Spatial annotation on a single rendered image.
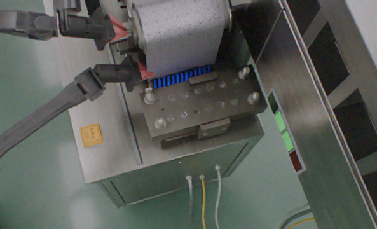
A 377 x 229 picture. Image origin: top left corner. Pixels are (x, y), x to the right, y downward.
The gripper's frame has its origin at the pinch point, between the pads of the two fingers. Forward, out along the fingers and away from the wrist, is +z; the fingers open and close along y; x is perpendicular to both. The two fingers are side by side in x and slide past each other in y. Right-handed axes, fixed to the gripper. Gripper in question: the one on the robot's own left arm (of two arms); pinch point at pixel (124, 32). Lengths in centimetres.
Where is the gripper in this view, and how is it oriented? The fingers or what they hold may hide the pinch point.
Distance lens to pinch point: 123.3
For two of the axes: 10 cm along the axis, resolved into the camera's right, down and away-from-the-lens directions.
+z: 7.3, -0.8, 6.8
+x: 6.0, -3.9, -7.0
